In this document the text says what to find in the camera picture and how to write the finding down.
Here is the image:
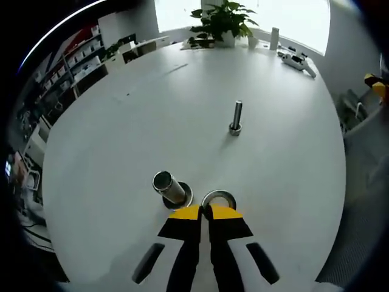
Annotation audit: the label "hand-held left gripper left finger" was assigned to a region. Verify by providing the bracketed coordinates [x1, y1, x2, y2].
[91, 204, 203, 292]

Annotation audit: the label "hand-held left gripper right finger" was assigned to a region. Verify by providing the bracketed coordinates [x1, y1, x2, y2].
[208, 203, 317, 292]

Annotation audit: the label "thick threaded stud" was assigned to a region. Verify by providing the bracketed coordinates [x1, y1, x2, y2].
[151, 170, 188, 205]

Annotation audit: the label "thin threaded stud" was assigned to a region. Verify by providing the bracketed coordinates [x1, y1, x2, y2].
[229, 100, 245, 137]

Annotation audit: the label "white device on table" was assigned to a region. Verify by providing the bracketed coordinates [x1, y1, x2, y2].
[281, 52, 317, 79]

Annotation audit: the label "grey mesh office chair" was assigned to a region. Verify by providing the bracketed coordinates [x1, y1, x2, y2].
[314, 88, 389, 285]

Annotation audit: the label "white cylinder bottle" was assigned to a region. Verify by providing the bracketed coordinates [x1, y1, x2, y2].
[269, 27, 280, 51]

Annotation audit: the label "large green potted plant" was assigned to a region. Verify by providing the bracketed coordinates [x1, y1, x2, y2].
[190, 0, 259, 48]

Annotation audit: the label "dark low plant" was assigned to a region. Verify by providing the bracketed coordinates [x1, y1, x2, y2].
[187, 36, 217, 50]

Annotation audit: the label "low white cabinet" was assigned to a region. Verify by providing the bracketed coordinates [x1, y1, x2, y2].
[121, 35, 170, 64]

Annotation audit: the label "metal storage shelving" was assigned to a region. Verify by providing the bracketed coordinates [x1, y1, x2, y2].
[27, 26, 106, 122]

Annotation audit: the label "small leafy plant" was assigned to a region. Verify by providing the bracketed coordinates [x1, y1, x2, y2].
[105, 38, 128, 60]

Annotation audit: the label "row of white storage bins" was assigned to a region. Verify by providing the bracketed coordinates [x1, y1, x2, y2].
[45, 27, 101, 89]

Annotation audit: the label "linear ceiling light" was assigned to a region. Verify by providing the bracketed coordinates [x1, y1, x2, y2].
[21, 0, 107, 71]

